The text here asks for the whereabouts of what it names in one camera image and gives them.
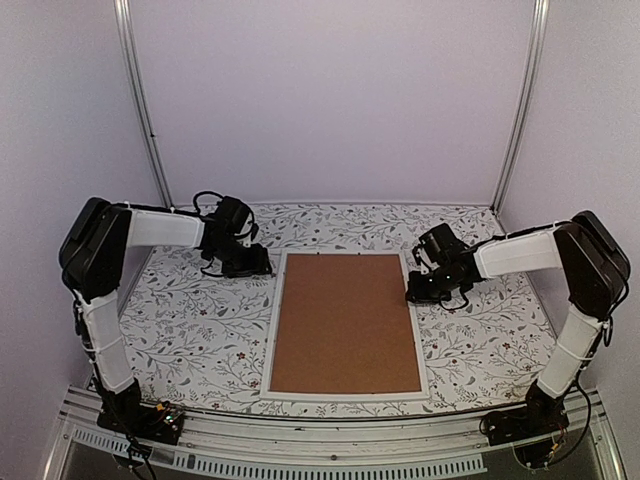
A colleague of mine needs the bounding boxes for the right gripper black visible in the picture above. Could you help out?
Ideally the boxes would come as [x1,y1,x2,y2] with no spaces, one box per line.
[405,264,461,305]

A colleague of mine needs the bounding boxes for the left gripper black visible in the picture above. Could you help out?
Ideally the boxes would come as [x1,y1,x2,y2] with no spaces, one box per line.
[210,237,272,279]

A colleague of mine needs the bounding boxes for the brown cardboard backing board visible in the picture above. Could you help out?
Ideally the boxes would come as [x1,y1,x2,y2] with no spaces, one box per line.
[268,253,424,394]

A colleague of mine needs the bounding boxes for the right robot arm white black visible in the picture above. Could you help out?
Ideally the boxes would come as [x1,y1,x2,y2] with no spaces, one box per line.
[405,210,631,436]

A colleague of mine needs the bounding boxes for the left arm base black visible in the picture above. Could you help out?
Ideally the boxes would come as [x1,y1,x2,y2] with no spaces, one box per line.
[97,398,184,445]

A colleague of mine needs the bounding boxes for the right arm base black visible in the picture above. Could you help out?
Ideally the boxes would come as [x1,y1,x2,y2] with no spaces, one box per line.
[479,397,569,469]

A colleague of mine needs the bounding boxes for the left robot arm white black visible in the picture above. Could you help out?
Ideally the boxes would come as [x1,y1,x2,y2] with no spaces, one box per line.
[59,196,272,434]

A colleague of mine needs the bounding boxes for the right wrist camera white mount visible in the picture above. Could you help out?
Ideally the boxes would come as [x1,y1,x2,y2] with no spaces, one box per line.
[412,246,431,275]

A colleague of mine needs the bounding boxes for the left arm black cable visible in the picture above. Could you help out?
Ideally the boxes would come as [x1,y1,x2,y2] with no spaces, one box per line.
[192,189,226,214]

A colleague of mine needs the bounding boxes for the front aluminium slotted rail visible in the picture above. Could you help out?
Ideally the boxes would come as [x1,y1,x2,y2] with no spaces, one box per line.
[43,388,631,479]

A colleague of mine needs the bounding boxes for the left aluminium corner post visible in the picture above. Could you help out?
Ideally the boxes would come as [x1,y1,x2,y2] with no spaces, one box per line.
[113,0,174,207]

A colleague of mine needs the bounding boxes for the aluminium corner post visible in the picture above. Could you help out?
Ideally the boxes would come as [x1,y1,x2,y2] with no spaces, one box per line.
[491,0,550,216]
[113,0,174,207]

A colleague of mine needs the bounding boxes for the right aluminium corner post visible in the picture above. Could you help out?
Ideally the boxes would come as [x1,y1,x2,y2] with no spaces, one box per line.
[491,0,550,216]

